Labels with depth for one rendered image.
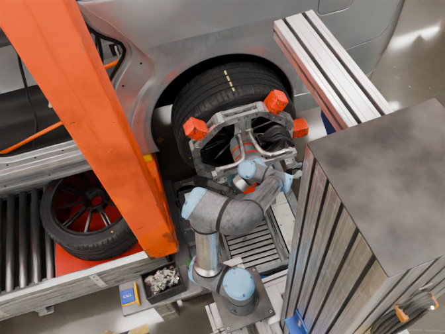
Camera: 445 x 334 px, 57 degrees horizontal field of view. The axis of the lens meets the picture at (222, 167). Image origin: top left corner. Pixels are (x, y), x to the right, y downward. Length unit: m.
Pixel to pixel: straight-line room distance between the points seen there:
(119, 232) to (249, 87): 1.10
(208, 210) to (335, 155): 0.68
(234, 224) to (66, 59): 0.67
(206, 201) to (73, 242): 1.33
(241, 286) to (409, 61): 2.88
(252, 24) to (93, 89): 0.89
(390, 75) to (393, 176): 3.18
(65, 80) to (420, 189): 0.91
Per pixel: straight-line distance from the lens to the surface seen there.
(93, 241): 2.44
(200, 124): 1.95
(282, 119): 2.05
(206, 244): 1.45
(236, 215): 1.27
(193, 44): 1.85
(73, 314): 2.91
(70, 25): 1.10
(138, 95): 2.02
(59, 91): 1.23
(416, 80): 3.86
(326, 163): 0.68
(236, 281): 1.62
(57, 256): 2.77
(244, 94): 1.95
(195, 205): 1.30
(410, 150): 0.72
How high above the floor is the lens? 2.58
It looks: 56 degrees down
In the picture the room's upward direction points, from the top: 9 degrees counter-clockwise
